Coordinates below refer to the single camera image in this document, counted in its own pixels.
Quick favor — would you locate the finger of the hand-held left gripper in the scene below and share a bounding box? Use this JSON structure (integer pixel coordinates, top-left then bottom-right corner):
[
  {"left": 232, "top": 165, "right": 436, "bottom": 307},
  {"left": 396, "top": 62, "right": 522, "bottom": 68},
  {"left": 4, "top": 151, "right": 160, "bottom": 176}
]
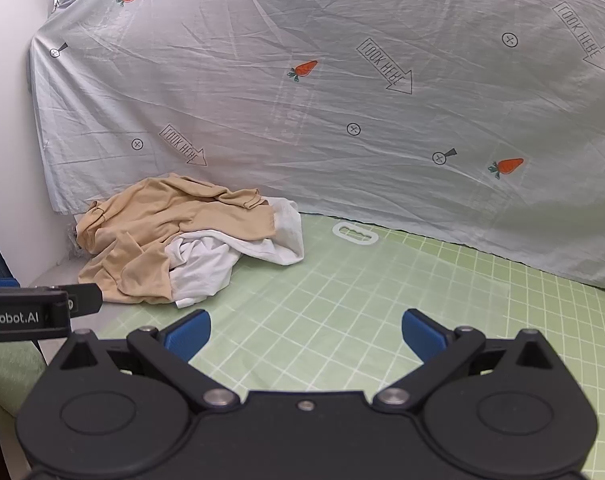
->
[{"left": 57, "top": 283, "right": 104, "bottom": 318}]

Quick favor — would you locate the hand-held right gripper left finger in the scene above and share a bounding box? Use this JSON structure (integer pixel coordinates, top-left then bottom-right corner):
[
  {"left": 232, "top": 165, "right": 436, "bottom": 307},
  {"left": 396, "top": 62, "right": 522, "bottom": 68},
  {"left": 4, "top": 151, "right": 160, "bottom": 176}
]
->
[{"left": 47, "top": 310, "right": 242, "bottom": 413}]

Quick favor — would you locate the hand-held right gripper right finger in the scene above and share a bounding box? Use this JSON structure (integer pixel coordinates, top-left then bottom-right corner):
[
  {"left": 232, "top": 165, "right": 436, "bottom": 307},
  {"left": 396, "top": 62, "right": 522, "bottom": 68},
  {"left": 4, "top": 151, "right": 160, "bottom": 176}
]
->
[{"left": 373, "top": 310, "right": 567, "bottom": 413}]

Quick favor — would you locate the beige shirt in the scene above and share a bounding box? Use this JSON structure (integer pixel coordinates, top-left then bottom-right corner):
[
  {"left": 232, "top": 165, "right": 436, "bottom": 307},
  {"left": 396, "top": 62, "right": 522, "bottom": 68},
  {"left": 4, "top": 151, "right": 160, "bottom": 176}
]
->
[{"left": 76, "top": 174, "right": 276, "bottom": 307}]

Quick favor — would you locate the white garment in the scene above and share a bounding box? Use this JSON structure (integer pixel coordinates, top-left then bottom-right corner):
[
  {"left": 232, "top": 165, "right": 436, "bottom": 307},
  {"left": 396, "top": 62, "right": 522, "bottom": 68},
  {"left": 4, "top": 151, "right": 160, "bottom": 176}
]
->
[{"left": 165, "top": 197, "right": 305, "bottom": 310}]

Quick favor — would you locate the green grid mat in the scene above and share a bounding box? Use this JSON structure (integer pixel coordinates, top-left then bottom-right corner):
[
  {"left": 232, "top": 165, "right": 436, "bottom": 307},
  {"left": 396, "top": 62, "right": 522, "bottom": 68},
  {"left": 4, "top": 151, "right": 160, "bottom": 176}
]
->
[{"left": 0, "top": 212, "right": 605, "bottom": 480}]

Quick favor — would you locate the grey carrot-printed sheet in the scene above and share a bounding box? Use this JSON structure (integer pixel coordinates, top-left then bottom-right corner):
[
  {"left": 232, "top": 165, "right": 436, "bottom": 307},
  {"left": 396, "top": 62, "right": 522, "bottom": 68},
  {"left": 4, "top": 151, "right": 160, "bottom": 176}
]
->
[{"left": 29, "top": 0, "right": 605, "bottom": 292}]

